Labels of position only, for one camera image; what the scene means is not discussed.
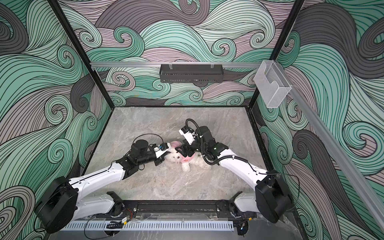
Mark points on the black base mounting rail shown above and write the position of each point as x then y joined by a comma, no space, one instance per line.
180,207

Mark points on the white slotted cable duct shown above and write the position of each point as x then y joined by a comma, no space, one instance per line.
154,226

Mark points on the pink knitted bear sweater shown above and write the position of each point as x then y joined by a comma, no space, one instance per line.
180,153

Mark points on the aluminium rail back wall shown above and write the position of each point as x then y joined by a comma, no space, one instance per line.
136,64

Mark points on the black enclosure corner post right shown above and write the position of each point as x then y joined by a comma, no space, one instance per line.
287,27

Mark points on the aluminium rail right wall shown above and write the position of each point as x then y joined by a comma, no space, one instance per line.
363,189

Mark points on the black perforated wall tray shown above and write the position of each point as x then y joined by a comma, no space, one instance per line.
191,74

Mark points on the clear plastic wall bin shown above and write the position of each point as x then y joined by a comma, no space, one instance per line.
272,83

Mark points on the black enclosure corner post left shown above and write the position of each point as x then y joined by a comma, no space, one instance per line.
55,6

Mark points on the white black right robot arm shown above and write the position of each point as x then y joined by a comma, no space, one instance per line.
271,197

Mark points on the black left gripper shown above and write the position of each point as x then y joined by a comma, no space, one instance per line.
159,160

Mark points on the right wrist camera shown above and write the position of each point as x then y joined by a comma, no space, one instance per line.
188,134

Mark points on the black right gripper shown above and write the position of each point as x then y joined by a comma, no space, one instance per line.
185,147

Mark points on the aluminium rail wall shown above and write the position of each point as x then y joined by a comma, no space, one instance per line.
136,64
363,189

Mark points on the white plush teddy bear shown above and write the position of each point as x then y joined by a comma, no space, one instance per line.
197,160

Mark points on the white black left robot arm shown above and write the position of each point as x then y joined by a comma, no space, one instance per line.
66,200

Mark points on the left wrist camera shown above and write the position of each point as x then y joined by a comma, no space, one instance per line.
162,149

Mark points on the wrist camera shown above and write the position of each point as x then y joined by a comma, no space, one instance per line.
162,149
188,134

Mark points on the black enclosure corner post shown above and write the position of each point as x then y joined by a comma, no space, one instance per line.
55,6
287,27

